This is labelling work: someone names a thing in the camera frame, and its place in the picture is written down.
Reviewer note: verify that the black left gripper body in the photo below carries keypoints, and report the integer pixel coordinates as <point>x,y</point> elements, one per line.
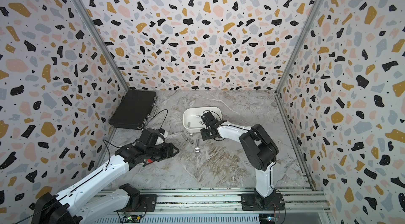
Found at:
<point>157,153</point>

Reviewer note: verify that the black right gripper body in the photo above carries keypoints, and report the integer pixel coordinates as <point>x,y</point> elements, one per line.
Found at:
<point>205,133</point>

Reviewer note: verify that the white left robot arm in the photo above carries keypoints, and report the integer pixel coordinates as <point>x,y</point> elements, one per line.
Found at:
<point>74,205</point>

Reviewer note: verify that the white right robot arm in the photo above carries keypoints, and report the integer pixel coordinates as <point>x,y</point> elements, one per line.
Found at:
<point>260,150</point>

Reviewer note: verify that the white plastic storage box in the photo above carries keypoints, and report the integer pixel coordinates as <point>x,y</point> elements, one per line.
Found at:
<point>190,116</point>

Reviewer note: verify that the black tool case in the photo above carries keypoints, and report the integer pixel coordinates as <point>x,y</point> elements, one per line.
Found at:
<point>134,110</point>

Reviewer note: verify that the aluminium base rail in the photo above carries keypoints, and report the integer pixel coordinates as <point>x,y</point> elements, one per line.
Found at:
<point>225,206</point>

